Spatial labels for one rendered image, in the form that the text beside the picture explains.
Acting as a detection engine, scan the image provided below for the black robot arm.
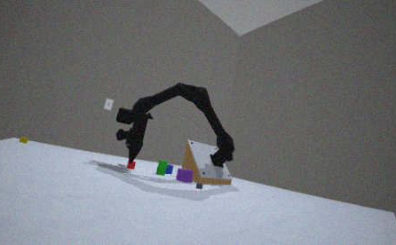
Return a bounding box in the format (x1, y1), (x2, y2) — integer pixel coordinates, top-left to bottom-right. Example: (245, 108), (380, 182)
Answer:
(116, 83), (235, 167)

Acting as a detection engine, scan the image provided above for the red block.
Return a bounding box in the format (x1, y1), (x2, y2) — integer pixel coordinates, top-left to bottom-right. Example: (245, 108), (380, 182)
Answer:
(127, 162), (136, 169)

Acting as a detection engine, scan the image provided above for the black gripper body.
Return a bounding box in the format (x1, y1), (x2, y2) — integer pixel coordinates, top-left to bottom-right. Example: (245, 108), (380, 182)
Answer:
(125, 125), (146, 147)

